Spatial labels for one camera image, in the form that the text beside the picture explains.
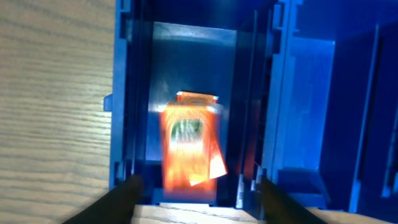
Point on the blue tray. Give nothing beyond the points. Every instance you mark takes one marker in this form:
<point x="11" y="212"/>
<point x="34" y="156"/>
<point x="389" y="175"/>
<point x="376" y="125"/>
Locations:
<point x="298" y="93"/>

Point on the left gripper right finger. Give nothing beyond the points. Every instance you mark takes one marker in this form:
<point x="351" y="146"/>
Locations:
<point x="281" y="205"/>

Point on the orange candy box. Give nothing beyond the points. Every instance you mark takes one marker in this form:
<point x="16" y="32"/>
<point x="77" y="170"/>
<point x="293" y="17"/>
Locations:
<point x="183" y="149"/>
<point x="218" y="169"/>

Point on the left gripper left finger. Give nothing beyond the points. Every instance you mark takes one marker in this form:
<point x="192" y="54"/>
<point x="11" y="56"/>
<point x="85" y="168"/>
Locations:
<point x="115" y="203"/>

